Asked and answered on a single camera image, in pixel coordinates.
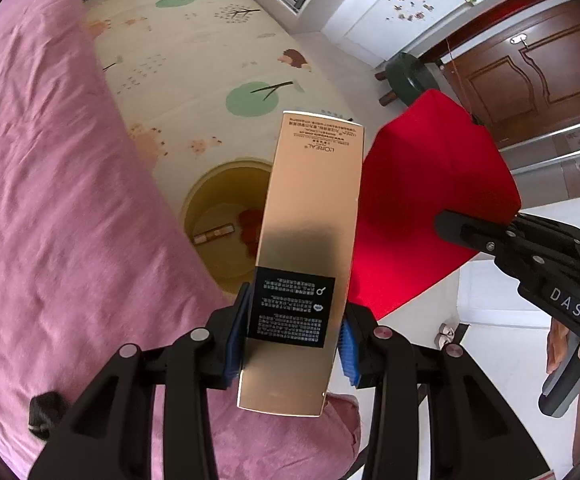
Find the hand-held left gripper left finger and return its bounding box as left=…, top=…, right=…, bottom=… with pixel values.
left=29, top=282, right=251, bottom=480

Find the red crumpled wrapper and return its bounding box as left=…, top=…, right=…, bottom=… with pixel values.
left=238, top=208, right=263, bottom=256

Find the yellow trash bin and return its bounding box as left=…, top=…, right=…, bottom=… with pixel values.
left=180, top=159, right=273, bottom=295

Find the red cardboard box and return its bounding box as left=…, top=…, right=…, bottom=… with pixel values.
left=347, top=89, right=522, bottom=322

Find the brown wooden door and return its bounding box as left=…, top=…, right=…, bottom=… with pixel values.
left=440, top=1, right=580, bottom=150

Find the dark green stool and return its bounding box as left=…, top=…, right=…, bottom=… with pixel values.
left=375, top=52, right=441, bottom=109

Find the person's right hand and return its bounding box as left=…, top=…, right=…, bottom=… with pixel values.
left=546, top=319, right=580, bottom=377

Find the small beige tube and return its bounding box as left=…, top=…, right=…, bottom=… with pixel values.
left=193, top=223, right=234, bottom=245

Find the small black object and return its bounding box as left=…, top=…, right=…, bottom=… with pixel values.
left=28, top=392, right=67, bottom=442

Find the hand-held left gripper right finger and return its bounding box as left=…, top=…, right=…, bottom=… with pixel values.
left=339, top=304, right=554, bottom=480

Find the white slipper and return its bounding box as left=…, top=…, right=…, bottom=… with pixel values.
left=437, top=322, right=458, bottom=351

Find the gold cosmetics box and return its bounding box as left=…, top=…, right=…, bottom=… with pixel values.
left=236, top=111, right=365, bottom=418

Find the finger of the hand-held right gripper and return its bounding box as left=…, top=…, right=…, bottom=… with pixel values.
left=434, top=210, right=519, bottom=264

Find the white cabinet with stickers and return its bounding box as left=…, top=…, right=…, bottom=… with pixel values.
left=322, top=0, right=476, bottom=67

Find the pink blanket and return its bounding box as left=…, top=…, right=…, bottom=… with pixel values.
left=0, top=0, right=361, bottom=480

